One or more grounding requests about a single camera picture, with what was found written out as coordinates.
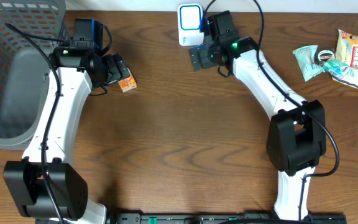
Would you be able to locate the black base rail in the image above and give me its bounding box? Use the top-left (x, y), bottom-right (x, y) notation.
top-left (105, 212), bottom-right (347, 224)

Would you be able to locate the black round-label box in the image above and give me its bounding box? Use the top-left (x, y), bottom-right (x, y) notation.
top-left (314, 49), bottom-right (335, 66)

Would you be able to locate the white barcode scanner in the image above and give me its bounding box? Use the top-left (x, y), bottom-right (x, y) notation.
top-left (177, 3), bottom-right (204, 47)

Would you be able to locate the grey plastic mesh basket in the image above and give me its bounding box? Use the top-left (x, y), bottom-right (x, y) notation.
top-left (0, 0), bottom-right (69, 151)

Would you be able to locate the teal snack packet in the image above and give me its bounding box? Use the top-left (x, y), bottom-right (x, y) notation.
top-left (292, 45), bottom-right (323, 82)

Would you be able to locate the small teal tissue pack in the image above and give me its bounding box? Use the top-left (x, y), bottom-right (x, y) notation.
top-left (323, 58), bottom-right (354, 80)

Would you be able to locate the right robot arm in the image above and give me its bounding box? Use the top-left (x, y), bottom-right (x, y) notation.
top-left (190, 35), bottom-right (326, 221)

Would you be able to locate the small orange tissue pack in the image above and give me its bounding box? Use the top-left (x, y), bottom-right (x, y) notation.
top-left (118, 69), bottom-right (137, 93)

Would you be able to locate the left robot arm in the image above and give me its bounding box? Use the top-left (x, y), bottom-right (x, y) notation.
top-left (3, 47), bottom-right (131, 223)

